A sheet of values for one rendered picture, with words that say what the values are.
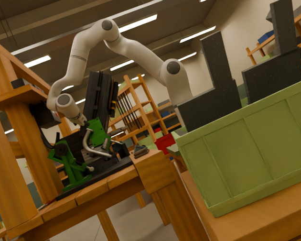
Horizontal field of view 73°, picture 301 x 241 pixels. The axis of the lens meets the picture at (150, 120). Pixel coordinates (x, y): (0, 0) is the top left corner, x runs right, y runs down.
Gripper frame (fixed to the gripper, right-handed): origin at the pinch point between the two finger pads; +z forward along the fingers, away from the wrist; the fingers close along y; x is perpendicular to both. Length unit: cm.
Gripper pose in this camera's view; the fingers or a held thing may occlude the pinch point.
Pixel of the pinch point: (80, 124)
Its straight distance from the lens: 138.9
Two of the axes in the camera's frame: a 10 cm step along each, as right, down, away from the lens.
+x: -3.2, 8.5, -4.1
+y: -9.5, -3.1, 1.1
